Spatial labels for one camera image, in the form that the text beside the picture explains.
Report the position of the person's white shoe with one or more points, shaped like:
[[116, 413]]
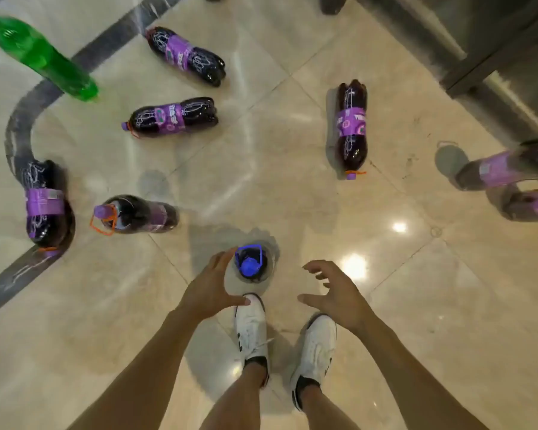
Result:
[[316, 353], [251, 329]]

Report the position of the person's left white shoe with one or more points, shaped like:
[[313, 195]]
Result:
[[251, 329]]

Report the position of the person's right hand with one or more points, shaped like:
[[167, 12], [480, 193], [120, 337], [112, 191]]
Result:
[[345, 300]]

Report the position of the blue-label cola bottle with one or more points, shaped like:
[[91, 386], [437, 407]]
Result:
[[251, 264]]

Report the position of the person's left hand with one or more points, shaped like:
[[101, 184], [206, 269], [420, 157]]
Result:
[[206, 288]]

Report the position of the person's leg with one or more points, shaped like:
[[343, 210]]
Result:
[[325, 412], [237, 403]]

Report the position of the person's right leg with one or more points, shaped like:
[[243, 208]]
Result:
[[325, 412]]

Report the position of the person's left forearm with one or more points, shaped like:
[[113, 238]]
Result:
[[148, 371]]

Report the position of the person's left leg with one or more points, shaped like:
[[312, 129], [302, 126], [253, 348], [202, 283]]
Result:
[[237, 403]]

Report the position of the person's right white shoe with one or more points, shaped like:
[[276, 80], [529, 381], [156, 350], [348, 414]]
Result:
[[316, 353]]

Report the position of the person's right forearm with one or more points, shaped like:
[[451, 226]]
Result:
[[412, 380]]

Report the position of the dark metal display table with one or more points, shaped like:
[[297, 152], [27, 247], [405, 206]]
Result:
[[497, 49]]

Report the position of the group of purple bottles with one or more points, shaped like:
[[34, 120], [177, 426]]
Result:
[[179, 51]]

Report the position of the green soda bottle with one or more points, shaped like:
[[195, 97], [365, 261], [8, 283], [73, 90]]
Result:
[[40, 55]]

